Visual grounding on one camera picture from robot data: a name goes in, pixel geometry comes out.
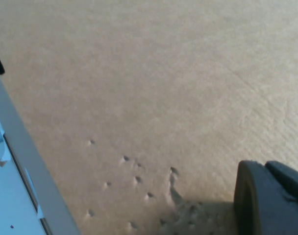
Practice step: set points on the cardboard shoe box large window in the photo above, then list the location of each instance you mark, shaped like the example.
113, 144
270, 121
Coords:
149, 73

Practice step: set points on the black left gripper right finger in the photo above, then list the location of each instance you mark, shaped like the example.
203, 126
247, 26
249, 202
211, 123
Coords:
291, 182

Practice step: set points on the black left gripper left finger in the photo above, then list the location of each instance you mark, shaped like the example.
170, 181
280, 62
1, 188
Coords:
259, 210

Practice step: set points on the grey-white frame strip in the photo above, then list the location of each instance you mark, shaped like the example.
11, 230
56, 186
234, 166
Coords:
29, 156

